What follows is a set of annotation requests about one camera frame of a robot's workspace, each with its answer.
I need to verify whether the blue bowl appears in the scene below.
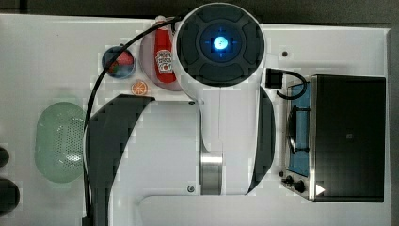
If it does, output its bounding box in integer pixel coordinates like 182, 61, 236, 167
102, 46, 136, 79

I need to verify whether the orange slice toy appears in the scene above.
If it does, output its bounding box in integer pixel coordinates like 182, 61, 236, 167
131, 81, 149, 95

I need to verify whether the green perforated colander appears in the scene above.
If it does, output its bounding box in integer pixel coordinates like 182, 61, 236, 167
35, 102, 84, 184

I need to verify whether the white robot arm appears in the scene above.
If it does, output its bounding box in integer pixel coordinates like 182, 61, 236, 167
82, 3, 275, 226

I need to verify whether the red strawberry toy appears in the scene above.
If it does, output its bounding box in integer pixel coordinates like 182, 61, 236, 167
107, 61, 119, 74
117, 52, 134, 66

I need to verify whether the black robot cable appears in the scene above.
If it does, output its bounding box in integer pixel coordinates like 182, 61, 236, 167
82, 15, 183, 226

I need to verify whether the black round object upper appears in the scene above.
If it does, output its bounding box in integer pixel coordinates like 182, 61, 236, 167
0, 147, 9, 167

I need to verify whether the black round object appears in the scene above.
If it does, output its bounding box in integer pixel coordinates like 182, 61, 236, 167
0, 178, 20, 216
0, 147, 9, 167

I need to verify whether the grey round plate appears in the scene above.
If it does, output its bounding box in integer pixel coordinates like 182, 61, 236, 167
139, 30, 182, 91

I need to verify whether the black toaster oven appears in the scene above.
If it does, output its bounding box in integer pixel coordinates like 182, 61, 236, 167
279, 74, 386, 202

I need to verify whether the red ketchup bottle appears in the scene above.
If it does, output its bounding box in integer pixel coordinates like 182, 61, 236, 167
153, 26, 176, 84

